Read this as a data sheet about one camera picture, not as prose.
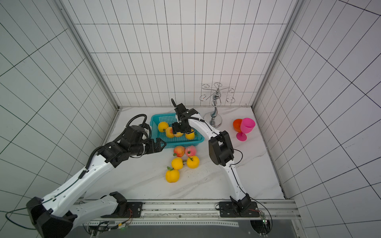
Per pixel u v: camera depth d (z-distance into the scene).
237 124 1.05
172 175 0.79
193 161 0.83
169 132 0.96
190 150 0.88
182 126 0.83
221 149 0.58
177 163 0.83
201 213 0.73
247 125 0.89
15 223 0.40
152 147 0.64
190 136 0.97
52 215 0.38
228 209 0.73
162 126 1.00
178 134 0.92
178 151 0.88
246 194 0.64
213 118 1.07
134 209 0.73
